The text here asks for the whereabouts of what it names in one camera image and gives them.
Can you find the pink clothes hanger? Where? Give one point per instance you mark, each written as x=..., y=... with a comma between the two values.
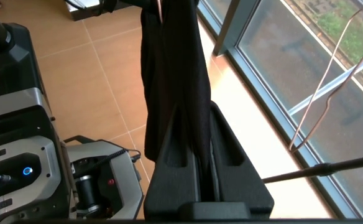
x=292, y=148
x=159, y=12

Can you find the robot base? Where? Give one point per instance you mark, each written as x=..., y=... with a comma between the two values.
x=29, y=149

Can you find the black clothes rack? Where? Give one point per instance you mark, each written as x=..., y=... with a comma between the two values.
x=324, y=169

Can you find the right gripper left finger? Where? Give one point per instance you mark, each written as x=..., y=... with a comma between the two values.
x=169, y=186

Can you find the window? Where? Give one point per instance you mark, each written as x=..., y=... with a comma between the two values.
x=278, y=62

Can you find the black garment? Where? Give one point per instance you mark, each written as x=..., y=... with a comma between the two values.
x=175, y=62

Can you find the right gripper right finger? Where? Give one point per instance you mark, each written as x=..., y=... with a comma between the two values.
x=240, y=186

